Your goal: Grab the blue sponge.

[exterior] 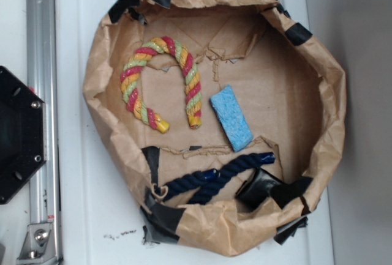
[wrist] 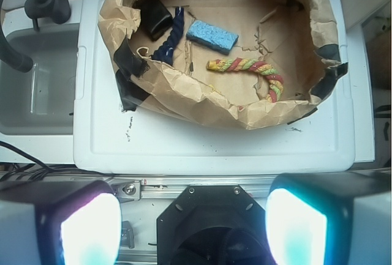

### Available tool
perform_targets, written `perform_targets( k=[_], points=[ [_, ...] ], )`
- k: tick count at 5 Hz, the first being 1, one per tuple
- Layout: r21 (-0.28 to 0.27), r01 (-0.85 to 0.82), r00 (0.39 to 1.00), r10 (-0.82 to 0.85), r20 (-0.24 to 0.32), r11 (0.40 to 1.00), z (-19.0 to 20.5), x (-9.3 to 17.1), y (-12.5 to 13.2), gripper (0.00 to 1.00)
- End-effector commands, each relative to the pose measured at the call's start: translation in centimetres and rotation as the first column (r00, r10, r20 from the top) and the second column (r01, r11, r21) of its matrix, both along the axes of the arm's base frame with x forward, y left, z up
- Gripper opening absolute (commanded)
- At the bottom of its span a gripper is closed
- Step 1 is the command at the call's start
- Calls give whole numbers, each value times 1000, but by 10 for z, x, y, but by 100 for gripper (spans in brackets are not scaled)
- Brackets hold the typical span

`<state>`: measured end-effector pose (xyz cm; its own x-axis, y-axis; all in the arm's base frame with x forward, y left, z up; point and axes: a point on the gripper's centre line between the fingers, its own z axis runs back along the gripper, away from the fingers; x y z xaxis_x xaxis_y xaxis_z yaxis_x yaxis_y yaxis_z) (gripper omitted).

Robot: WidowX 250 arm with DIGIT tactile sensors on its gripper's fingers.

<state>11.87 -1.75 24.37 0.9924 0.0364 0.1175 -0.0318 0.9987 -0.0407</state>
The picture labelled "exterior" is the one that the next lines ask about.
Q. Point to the blue sponge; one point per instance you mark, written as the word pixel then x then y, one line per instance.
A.
pixel 231 118

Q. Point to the brown paper bag bin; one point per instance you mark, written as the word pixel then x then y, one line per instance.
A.
pixel 152 69

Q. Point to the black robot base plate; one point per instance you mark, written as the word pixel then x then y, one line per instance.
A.
pixel 22 134

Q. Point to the aluminium rail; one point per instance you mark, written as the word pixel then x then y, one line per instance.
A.
pixel 44 186

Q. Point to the metal corner bracket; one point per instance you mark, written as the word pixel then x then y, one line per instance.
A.
pixel 39 244

